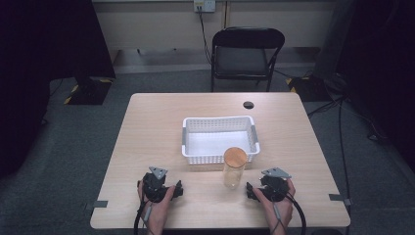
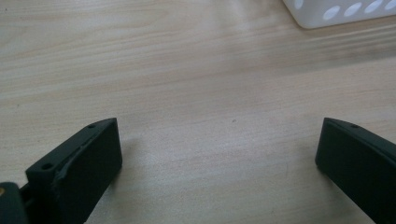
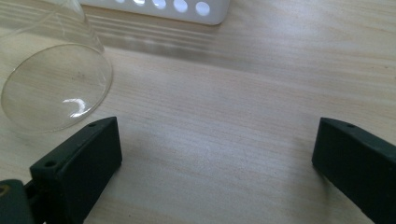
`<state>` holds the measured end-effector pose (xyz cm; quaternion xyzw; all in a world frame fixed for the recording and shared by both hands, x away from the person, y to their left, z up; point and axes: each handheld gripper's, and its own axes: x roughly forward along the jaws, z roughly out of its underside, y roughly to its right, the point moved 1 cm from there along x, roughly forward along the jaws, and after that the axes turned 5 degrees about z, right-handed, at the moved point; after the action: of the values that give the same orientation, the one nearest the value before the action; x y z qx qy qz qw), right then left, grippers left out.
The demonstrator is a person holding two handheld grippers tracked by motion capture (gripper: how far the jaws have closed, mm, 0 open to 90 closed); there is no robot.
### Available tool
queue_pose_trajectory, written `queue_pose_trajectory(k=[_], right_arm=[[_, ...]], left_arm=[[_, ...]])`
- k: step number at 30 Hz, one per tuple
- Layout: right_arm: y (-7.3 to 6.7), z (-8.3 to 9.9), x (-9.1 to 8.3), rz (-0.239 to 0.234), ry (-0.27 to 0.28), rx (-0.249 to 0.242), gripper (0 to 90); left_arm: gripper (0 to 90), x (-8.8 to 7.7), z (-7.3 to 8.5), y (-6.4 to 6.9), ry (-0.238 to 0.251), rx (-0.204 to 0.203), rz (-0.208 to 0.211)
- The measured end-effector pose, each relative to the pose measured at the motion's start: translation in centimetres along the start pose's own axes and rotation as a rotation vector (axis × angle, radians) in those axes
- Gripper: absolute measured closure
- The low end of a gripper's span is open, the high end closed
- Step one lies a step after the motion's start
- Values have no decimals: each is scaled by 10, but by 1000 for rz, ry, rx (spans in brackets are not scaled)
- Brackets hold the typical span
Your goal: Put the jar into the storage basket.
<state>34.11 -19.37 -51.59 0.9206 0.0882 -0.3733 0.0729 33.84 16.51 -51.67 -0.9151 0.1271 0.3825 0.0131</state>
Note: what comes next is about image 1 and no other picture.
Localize black stand base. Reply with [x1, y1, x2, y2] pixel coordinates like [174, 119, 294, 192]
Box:
[64, 76, 114, 107]
[286, 75, 331, 103]

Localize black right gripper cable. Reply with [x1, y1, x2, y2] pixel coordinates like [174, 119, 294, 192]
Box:
[286, 191, 307, 235]

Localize grey left gripper plug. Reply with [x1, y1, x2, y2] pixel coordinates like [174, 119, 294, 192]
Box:
[144, 204, 154, 227]

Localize grey right gripper plug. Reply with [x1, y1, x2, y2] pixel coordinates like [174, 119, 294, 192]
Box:
[273, 202, 283, 229]

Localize glass jar with wooden lid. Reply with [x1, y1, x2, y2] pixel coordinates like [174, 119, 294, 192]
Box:
[222, 147, 249, 190]

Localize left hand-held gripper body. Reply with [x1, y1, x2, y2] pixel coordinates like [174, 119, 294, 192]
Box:
[142, 165, 169, 204]

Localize black folding chair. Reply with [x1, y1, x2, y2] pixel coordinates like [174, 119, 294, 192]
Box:
[210, 26, 286, 93]

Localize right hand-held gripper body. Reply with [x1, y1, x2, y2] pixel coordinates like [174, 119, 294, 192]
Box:
[258, 166, 293, 203]

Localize grey gripper plug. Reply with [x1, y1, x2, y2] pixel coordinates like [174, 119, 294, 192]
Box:
[144, 204, 154, 227]
[273, 202, 283, 229]

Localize black wall socket cable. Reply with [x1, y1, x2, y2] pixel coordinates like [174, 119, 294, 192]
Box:
[198, 11, 213, 66]

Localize grey tape strip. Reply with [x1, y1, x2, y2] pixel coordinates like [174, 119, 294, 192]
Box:
[328, 193, 353, 207]
[84, 200, 109, 211]

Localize white wall socket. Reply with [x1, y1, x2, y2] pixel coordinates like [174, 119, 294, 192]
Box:
[193, 0, 216, 14]

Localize black floor cable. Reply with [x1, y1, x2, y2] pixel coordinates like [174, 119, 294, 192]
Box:
[306, 94, 352, 205]

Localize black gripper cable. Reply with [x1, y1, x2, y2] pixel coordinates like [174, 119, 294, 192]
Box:
[286, 191, 307, 235]
[133, 195, 149, 235]

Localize black curtain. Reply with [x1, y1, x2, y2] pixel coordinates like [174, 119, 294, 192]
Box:
[0, 0, 117, 179]
[336, 0, 415, 172]

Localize person's right hand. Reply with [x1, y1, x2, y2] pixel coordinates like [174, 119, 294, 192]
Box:
[252, 179, 297, 228]

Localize white plastic basket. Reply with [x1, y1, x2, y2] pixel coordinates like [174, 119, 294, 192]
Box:
[181, 116, 261, 165]

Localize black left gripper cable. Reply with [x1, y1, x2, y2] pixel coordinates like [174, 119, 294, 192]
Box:
[133, 195, 149, 235]

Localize person's left hand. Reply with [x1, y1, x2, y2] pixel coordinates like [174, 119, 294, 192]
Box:
[137, 180, 177, 230]

